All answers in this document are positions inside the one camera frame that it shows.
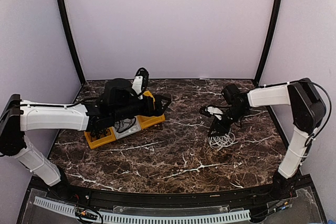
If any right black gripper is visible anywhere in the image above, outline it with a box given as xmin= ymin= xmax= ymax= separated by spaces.
xmin=208 ymin=105 xmax=248 ymax=137

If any white cable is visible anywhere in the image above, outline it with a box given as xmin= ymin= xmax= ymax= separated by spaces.
xmin=208 ymin=129 xmax=237 ymax=151

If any thick black cable bundle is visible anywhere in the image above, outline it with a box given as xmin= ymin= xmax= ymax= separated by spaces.
xmin=90 ymin=128 xmax=111 ymax=140

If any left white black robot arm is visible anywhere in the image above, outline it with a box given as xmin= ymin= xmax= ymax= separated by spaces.
xmin=1 ymin=75 xmax=171 ymax=201

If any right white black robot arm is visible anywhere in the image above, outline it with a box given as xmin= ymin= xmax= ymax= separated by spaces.
xmin=200 ymin=78 xmax=332 ymax=179

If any yellow bin near back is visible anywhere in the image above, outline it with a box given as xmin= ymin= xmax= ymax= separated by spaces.
xmin=136 ymin=91 xmax=165 ymax=130

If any yellow bin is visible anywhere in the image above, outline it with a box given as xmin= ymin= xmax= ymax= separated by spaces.
xmin=84 ymin=127 xmax=117 ymax=149
xmin=136 ymin=91 xmax=165 ymax=130

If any white plastic bin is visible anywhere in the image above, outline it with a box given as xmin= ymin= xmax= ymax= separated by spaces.
xmin=112 ymin=121 xmax=141 ymax=140

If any yellow bin near front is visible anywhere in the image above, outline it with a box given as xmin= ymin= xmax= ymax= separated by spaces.
xmin=84 ymin=127 xmax=117 ymax=149

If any small circuit board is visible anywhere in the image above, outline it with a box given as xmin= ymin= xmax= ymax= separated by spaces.
xmin=74 ymin=207 xmax=98 ymax=220

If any white slotted cable duct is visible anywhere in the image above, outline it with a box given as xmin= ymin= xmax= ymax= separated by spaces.
xmin=33 ymin=196 xmax=251 ymax=224

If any black front rail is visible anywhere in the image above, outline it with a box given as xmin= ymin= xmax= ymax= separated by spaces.
xmin=31 ymin=176 xmax=313 ymax=210

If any left black frame post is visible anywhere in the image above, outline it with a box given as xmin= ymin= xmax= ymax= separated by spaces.
xmin=57 ymin=0 xmax=86 ymax=85

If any black frame post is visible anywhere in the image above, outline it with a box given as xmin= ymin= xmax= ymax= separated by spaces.
xmin=254 ymin=0 xmax=281 ymax=86
xmin=57 ymin=0 xmax=86 ymax=85

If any right black frame post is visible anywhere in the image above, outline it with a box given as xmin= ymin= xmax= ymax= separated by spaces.
xmin=254 ymin=0 xmax=281 ymax=86

